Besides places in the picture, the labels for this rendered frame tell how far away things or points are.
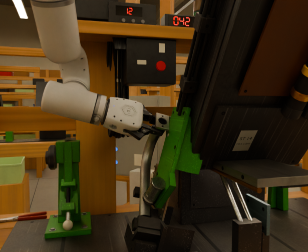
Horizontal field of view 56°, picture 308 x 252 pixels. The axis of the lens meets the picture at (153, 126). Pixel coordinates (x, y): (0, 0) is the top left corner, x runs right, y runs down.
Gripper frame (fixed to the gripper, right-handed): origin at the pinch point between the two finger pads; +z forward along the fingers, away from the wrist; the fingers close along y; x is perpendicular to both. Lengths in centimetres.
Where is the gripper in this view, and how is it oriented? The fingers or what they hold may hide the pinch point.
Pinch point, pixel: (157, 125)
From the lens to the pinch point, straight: 83.8
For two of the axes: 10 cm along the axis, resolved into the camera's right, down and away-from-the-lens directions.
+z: 9.4, 2.5, 2.5
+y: 0.2, -7.4, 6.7
